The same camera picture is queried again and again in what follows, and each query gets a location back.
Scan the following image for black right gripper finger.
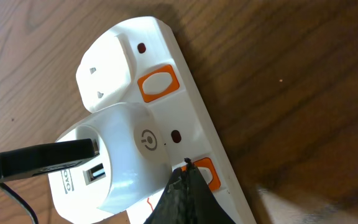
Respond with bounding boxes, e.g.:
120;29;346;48
144;158;234;224

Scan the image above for black USB charging cable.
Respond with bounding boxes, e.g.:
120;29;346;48
0;138;101;224

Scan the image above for white USB charger adapter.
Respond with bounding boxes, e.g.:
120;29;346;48
48;103;172;223

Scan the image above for white power strip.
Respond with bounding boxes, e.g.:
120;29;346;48
76;16;255;223

